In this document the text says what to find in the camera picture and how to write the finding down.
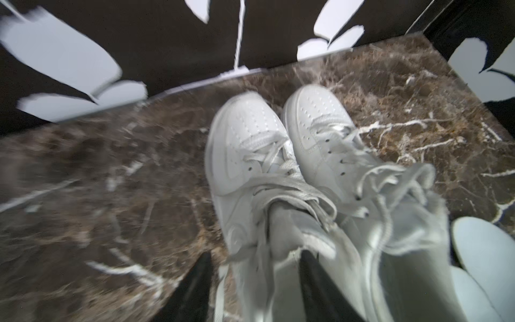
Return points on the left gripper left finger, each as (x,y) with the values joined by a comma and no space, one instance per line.
(190,300)

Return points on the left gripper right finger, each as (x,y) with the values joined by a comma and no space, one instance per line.
(322,300)

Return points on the white sneaker one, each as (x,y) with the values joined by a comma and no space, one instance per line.
(390,228)
(269,214)

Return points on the white shoe insole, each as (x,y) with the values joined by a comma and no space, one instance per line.
(472,298)
(486,253)

